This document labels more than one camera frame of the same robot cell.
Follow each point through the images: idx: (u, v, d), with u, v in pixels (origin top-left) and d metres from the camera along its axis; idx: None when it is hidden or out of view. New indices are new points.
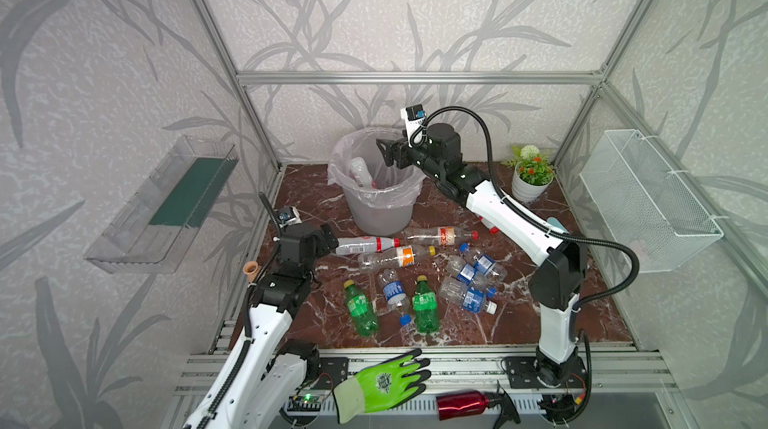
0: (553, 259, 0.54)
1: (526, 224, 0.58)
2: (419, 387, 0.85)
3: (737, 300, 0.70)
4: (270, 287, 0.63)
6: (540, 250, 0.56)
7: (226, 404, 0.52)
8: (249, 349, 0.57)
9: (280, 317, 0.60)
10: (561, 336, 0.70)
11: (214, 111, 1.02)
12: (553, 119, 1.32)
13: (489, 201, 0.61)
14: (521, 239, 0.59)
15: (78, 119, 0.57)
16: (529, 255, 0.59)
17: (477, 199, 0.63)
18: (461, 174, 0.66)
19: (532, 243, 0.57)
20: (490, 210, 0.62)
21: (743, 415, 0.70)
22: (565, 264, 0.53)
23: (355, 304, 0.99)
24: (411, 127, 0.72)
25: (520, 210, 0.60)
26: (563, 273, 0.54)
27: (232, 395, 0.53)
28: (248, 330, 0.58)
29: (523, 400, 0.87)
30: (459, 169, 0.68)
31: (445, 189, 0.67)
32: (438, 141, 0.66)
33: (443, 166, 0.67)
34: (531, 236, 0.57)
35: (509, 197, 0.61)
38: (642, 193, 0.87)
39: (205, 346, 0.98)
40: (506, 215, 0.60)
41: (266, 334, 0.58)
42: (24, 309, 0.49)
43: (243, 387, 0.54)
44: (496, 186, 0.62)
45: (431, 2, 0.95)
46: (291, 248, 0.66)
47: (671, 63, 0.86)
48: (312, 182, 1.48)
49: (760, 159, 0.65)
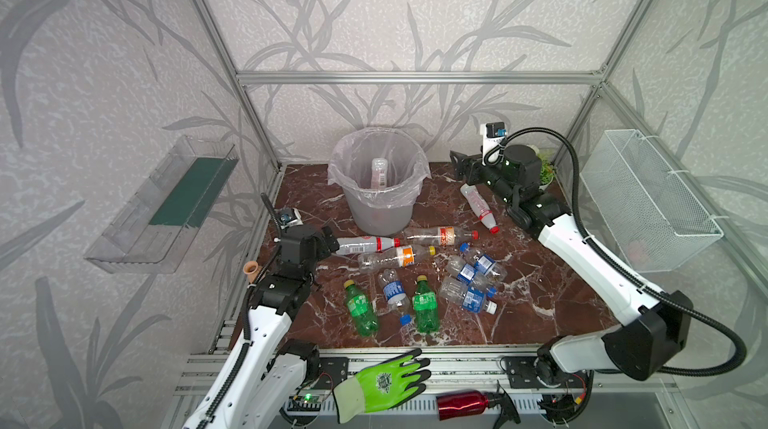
0: (646, 321, 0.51)
1: (616, 275, 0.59)
2: (419, 387, 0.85)
3: (737, 300, 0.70)
4: (270, 289, 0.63)
6: (630, 306, 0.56)
7: (225, 408, 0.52)
8: (248, 351, 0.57)
9: (280, 319, 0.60)
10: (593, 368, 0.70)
11: (214, 111, 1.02)
12: (553, 118, 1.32)
13: (568, 239, 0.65)
14: (608, 290, 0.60)
15: (78, 119, 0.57)
16: (615, 307, 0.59)
17: (557, 235, 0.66)
18: (538, 203, 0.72)
19: (620, 297, 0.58)
20: (570, 248, 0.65)
21: (743, 415, 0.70)
22: (660, 331, 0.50)
23: (355, 304, 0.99)
24: (488, 144, 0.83)
25: (607, 255, 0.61)
26: (658, 340, 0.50)
27: (230, 399, 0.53)
28: (248, 333, 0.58)
29: (523, 400, 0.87)
30: (534, 197, 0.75)
31: (519, 216, 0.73)
32: (517, 164, 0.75)
33: (519, 191, 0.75)
34: (620, 288, 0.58)
35: (592, 237, 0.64)
38: (642, 193, 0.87)
39: (205, 346, 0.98)
40: (588, 256, 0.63)
41: (265, 336, 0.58)
42: (24, 309, 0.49)
43: (242, 390, 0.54)
44: (578, 224, 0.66)
45: (431, 2, 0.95)
46: (292, 249, 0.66)
47: (671, 63, 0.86)
48: (312, 182, 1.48)
49: (760, 159, 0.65)
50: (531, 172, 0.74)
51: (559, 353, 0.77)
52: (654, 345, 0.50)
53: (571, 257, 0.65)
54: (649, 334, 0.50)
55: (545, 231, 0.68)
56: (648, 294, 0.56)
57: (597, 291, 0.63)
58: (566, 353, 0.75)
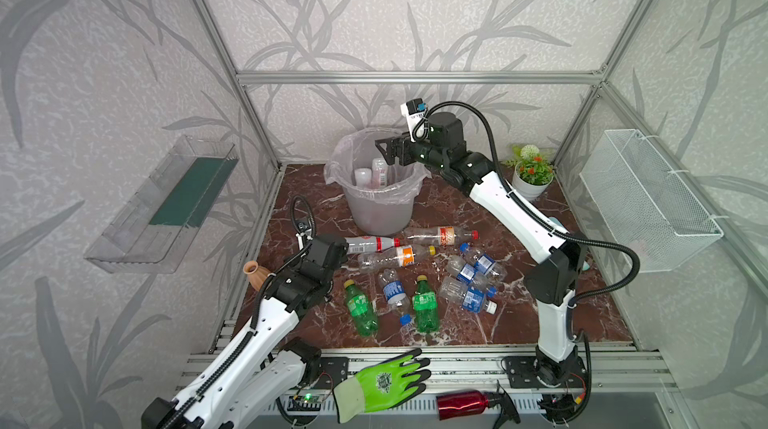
0: (554, 258, 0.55)
1: (531, 220, 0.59)
2: (419, 387, 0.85)
3: (737, 300, 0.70)
4: (286, 284, 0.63)
6: (542, 248, 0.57)
7: (214, 391, 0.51)
8: (249, 340, 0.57)
9: (287, 315, 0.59)
10: (558, 334, 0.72)
11: (214, 111, 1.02)
12: (553, 119, 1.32)
13: (494, 194, 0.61)
14: (524, 237, 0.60)
15: (77, 119, 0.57)
16: (530, 250, 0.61)
17: (483, 191, 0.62)
18: (467, 163, 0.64)
19: (535, 241, 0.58)
20: (494, 203, 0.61)
21: (743, 415, 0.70)
22: (564, 265, 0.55)
23: (355, 304, 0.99)
24: (411, 121, 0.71)
25: (525, 205, 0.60)
26: (562, 273, 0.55)
27: (220, 384, 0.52)
28: (254, 322, 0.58)
29: (523, 399, 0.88)
30: (463, 157, 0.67)
31: (449, 178, 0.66)
32: (440, 128, 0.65)
33: (447, 154, 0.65)
34: (535, 234, 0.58)
35: (516, 191, 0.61)
38: (642, 193, 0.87)
39: (205, 346, 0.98)
40: (509, 210, 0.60)
41: (269, 330, 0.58)
42: (24, 309, 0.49)
43: (234, 378, 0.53)
44: (503, 178, 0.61)
45: (431, 2, 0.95)
46: (318, 250, 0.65)
47: (671, 63, 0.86)
48: (312, 182, 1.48)
49: (759, 159, 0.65)
50: (455, 134, 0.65)
51: (545, 344, 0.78)
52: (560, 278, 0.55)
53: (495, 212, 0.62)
54: (555, 268, 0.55)
55: (474, 189, 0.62)
56: (557, 236, 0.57)
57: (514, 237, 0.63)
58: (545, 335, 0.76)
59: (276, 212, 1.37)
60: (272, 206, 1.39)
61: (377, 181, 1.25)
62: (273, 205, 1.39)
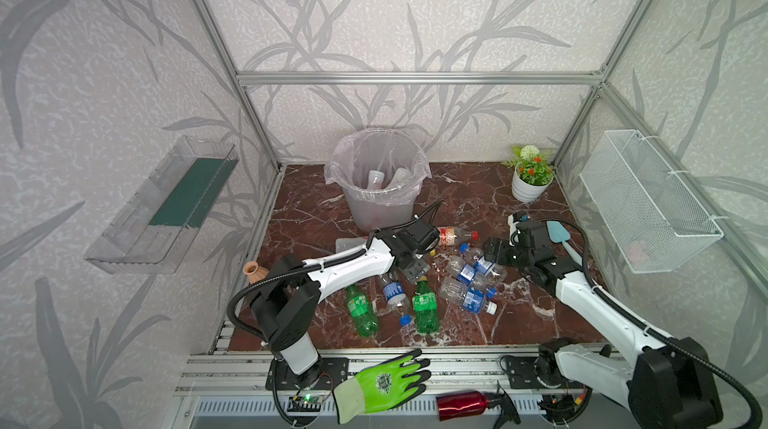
0: (650, 359, 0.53)
1: (623, 318, 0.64)
2: (419, 387, 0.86)
3: (737, 300, 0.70)
4: (391, 237, 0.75)
6: (635, 345, 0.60)
7: (330, 273, 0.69)
8: (361, 254, 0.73)
9: (388, 257, 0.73)
10: (600, 387, 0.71)
11: (214, 111, 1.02)
12: (553, 119, 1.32)
13: (578, 288, 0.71)
14: (618, 335, 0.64)
15: (78, 119, 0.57)
16: (625, 351, 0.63)
17: (568, 285, 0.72)
18: (552, 261, 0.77)
19: (627, 338, 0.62)
20: (579, 296, 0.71)
21: (743, 416, 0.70)
22: (662, 369, 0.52)
23: (355, 304, 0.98)
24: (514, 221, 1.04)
25: (613, 303, 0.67)
26: (662, 380, 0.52)
27: (336, 271, 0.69)
28: (368, 245, 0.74)
29: (523, 400, 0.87)
30: (550, 256, 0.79)
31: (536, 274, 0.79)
32: (525, 229, 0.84)
33: (533, 253, 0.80)
34: (626, 331, 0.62)
35: (600, 288, 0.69)
38: (642, 193, 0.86)
39: (206, 347, 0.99)
40: (595, 304, 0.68)
41: (375, 257, 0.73)
42: (24, 310, 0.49)
43: (344, 274, 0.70)
44: (587, 277, 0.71)
45: (431, 3, 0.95)
46: (421, 227, 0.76)
47: (671, 63, 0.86)
48: (312, 182, 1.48)
49: (760, 159, 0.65)
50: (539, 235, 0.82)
51: (565, 367, 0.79)
52: (660, 385, 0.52)
53: (582, 308, 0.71)
54: (653, 372, 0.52)
55: (558, 284, 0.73)
56: (652, 337, 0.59)
57: (610, 339, 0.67)
58: (576, 368, 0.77)
59: (276, 213, 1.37)
60: (272, 206, 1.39)
61: (380, 185, 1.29)
62: (273, 206, 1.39)
